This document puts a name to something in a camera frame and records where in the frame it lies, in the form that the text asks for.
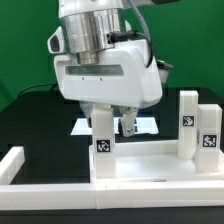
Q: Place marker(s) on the fiducial marker base sheet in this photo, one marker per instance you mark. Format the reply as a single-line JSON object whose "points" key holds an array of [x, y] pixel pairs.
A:
{"points": [[143, 125]]}

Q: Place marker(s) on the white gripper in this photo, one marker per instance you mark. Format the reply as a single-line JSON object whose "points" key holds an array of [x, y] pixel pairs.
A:
{"points": [[121, 78]]}

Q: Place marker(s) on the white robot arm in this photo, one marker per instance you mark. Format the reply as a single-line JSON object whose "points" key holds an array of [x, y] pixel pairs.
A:
{"points": [[99, 59]]}

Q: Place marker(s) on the white desk tabletop tray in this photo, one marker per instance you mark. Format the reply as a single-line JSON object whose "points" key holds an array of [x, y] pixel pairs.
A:
{"points": [[149, 161]]}

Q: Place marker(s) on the white U-shaped obstacle fence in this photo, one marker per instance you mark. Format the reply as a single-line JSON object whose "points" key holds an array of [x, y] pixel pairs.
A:
{"points": [[106, 195]]}

